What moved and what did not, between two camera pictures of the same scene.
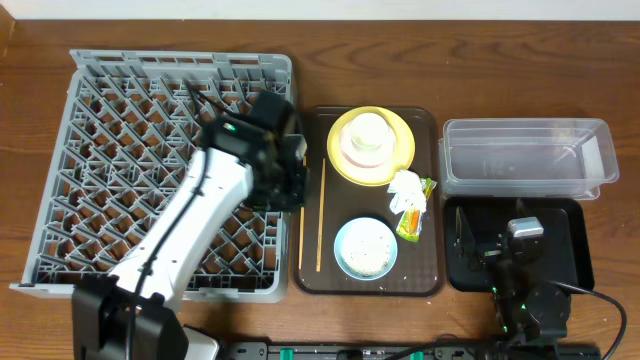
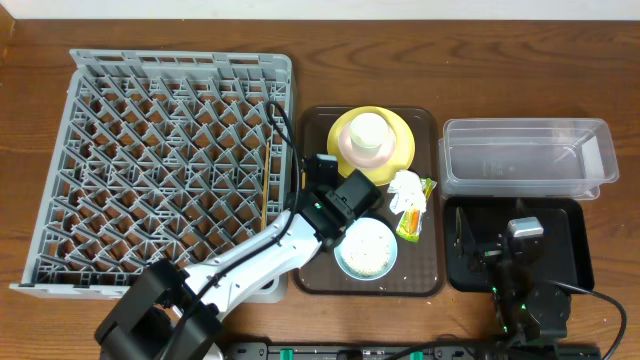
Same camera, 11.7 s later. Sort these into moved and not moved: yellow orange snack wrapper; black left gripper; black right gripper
Moved: black left gripper
Not moved: black right gripper; yellow orange snack wrapper
